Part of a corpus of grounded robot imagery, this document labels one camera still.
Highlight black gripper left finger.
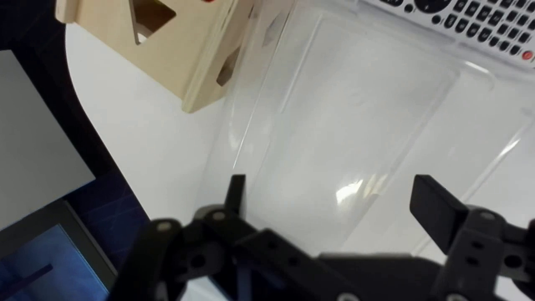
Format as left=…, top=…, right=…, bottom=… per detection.
left=110, top=174, right=336, bottom=301

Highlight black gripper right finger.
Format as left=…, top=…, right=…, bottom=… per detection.
left=408, top=174, right=535, bottom=301

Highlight clear plastic container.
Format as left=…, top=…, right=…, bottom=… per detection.
left=197, top=0, right=498, bottom=258

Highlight dark framed blue screen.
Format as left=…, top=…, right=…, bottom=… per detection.
left=0, top=199, right=120, bottom=301

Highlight wooden shape sorter cube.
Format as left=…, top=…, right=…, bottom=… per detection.
left=53, top=0, right=264, bottom=116

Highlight grey flat panel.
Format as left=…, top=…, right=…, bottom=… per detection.
left=0, top=49, right=97, bottom=231

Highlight white keyboard dark keys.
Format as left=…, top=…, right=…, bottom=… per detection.
left=356, top=0, right=535, bottom=72

